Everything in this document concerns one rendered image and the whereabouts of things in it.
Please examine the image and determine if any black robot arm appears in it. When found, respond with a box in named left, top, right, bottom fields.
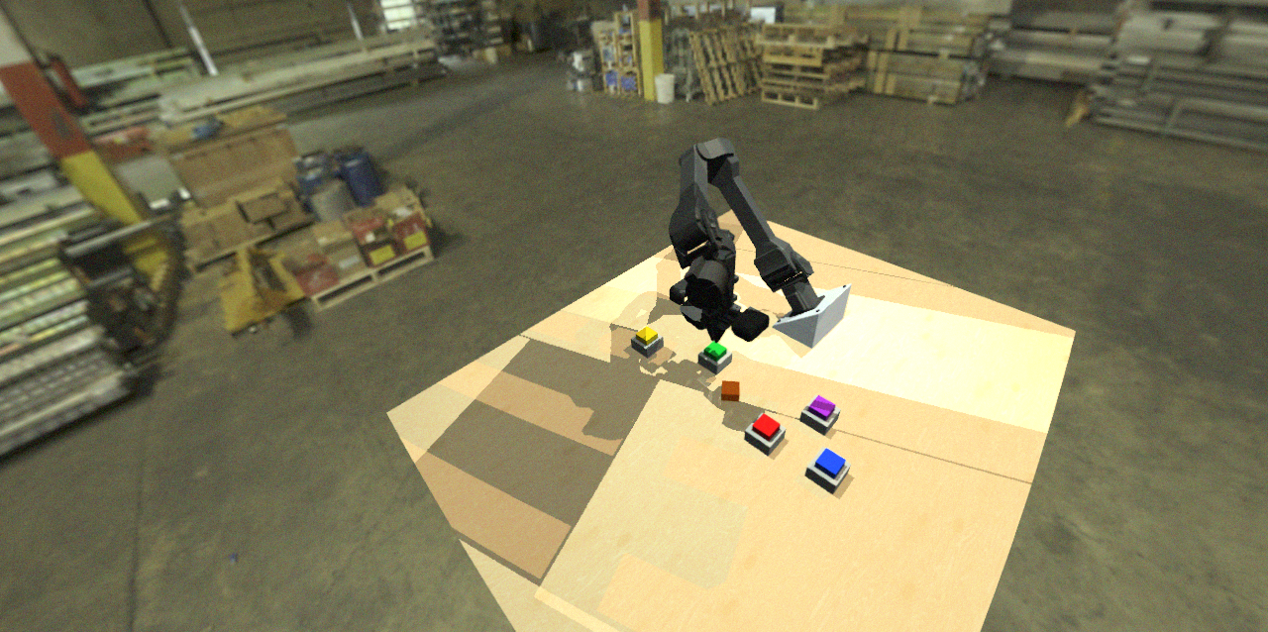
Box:
left=670, top=138, right=825, bottom=331

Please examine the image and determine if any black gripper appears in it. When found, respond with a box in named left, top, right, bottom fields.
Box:
left=670, top=274, right=768, bottom=344

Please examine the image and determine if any green button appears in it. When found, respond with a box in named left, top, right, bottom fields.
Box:
left=697, top=341, right=732, bottom=374

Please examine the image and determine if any yellow button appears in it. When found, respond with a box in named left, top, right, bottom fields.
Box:
left=631, top=326, right=664, bottom=359

